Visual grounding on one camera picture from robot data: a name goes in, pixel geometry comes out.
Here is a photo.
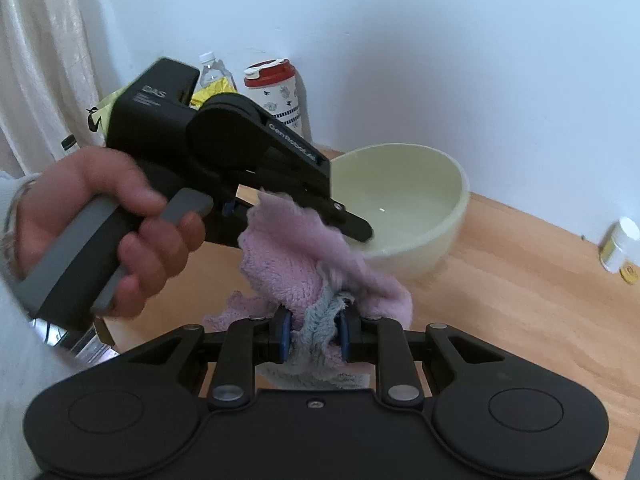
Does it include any pink grey cleaning cloth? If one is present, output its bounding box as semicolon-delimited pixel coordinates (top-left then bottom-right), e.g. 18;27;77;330
203;193;412;390

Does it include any pale green bowl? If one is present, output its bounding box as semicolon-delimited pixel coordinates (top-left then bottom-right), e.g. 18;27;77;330
331;143;471;278

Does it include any white sleeve left forearm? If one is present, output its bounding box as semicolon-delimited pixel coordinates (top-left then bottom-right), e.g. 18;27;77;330
1;172;76;479

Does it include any person's left hand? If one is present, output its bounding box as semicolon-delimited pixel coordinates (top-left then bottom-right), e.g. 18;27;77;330
1;148;213;327

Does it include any clear plastic water bottle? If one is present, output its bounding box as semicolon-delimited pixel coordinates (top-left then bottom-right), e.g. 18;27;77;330
198;51;236;98

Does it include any white tumbler red lid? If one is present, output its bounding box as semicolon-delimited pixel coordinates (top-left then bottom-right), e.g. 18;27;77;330
244;58;303;136

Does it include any yellow bag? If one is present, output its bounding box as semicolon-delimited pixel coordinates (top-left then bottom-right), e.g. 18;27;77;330
87;76;238;136

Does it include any small yellow tag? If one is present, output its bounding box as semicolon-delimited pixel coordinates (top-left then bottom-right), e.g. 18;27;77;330
620;262;640;285

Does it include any small white jar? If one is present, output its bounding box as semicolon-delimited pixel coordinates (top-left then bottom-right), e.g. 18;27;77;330
599;217;640;273

